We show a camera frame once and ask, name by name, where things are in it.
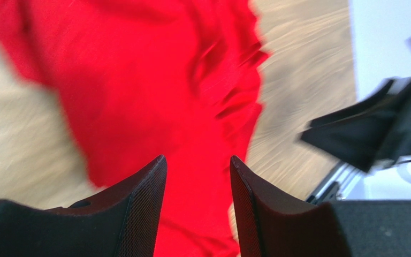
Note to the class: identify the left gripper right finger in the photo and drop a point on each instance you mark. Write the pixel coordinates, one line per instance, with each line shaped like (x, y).
(271, 222)

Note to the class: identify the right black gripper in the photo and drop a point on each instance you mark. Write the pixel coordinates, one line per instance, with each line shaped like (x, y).
(374, 131)

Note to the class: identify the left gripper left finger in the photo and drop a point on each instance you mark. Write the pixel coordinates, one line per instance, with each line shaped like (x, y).
(121, 220)

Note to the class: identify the red t-shirt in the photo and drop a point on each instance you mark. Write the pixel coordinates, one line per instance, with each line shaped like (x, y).
(138, 79)

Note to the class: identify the aluminium rail frame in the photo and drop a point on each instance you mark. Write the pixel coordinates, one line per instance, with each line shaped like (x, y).
(337, 185)

